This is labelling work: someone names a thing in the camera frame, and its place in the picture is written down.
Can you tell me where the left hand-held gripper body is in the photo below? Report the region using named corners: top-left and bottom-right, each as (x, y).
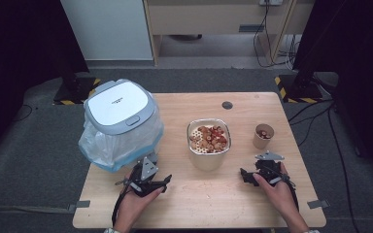
top-left (115, 156), bottom-right (159, 198)

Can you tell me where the dark curtain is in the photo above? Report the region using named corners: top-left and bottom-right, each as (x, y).
top-left (0, 0), bottom-right (90, 163)
top-left (292, 0), bottom-right (373, 187)

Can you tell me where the long black floor cable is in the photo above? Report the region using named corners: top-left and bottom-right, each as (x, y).
top-left (327, 106), bottom-right (361, 233)

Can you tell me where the thin black floor cable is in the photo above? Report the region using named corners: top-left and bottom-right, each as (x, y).
top-left (12, 104), bottom-right (34, 123)

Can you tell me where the trash bin with plastic bag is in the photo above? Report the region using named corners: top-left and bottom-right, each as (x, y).
top-left (78, 108), bottom-right (165, 173)

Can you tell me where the beige plastic container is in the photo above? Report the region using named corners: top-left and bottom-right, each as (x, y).
top-left (187, 147), bottom-right (231, 173)

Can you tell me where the grey tape strip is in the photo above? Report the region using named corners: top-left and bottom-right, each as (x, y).
top-left (66, 200), bottom-right (91, 214)
top-left (306, 199), bottom-right (331, 210)

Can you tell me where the right hand-held gripper black cable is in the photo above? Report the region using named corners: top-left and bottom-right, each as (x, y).
top-left (281, 173), bottom-right (301, 212)

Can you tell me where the hand-held gripper black cable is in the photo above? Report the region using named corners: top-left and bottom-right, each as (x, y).
top-left (281, 173), bottom-right (301, 212)
top-left (111, 178), bottom-right (134, 226)

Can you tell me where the white power strip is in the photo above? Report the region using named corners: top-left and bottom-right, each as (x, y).
top-left (259, 0), bottom-right (284, 7)

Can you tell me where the left hand-held gripper black cable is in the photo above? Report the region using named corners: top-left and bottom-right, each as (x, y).
top-left (111, 178), bottom-right (134, 226)

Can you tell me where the dark flat object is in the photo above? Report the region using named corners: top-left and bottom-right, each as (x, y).
top-left (168, 33), bottom-right (204, 42)

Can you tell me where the person's right hand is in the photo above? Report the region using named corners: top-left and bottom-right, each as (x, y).
top-left (252, 161), bottom-right (301, 223)

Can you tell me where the light wooden desk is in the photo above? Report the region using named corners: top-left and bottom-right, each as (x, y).
top-left (142, 0), bottom-right (315, 67)

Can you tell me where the brown paper cup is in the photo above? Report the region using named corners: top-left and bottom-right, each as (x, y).
top-left (252, 123), bottom-right (276, 150)

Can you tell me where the black stand with striped base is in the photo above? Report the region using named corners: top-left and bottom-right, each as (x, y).
top-left (52, 0), bottom-right (102, 107)
top-left (273, 48), bottom-right (325, 105)

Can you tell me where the metal perforated strainer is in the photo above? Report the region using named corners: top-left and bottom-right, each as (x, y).
top-left (186, 117), bottom-right (233, 155)

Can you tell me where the white cabinet panel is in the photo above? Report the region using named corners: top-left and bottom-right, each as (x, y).
top-left (60, 0), bottom-right (154, 62)

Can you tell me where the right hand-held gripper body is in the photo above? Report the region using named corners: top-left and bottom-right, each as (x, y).
top-left (254, 150), bottom-right (294, 187)

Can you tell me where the black hanging cable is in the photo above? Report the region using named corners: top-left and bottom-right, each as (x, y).
top-left (253, 2), bottom-right (294, 69)

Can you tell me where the white grey lidded trash bin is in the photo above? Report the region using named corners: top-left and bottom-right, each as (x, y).
top-left (83, 78), bottom-right (159, 136)

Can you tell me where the person's left hand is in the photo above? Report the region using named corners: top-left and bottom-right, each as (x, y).
top-left (114, 173), bottom-right (165, 228)

